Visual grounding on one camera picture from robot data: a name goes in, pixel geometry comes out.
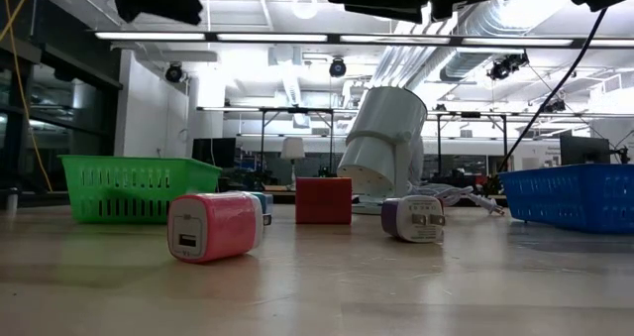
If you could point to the red plug charger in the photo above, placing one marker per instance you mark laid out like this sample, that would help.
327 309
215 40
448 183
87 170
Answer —
323 200

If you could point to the purple and white charger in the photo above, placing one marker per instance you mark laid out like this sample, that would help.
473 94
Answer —
411 219

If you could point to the teal and white charger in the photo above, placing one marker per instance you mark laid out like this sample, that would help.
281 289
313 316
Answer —
266 203

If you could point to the pink and white charger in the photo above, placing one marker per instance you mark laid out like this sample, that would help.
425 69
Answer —
223 224

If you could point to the black ceiling spotlight cluster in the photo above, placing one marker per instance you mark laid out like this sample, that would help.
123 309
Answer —
505 66

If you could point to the white globe ceiling lamp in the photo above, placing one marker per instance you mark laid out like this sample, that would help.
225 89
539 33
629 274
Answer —
304 8

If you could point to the black beam with light strips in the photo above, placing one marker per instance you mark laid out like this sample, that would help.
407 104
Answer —
272 37

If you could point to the white cylindrical desk lamp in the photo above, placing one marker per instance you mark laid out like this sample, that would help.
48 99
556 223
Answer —
384 128

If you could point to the black computer monitor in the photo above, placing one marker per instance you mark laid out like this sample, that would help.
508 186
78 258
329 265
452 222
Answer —
584 150
214 152

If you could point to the white shaded table lamp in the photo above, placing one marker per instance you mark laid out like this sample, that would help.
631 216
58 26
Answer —
292 148

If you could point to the green plastic basket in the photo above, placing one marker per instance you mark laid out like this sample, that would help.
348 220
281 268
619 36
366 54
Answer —
138 192

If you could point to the blue plastic basket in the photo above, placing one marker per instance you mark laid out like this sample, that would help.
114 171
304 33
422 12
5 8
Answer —
569 197

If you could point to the white cup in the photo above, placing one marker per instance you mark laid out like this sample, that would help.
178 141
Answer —
12 200

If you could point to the silver ventilation duct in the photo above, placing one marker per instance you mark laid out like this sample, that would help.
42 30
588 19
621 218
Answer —
470 24

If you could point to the black background table frame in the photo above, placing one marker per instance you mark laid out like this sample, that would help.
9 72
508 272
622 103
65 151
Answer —
297 110
470 114

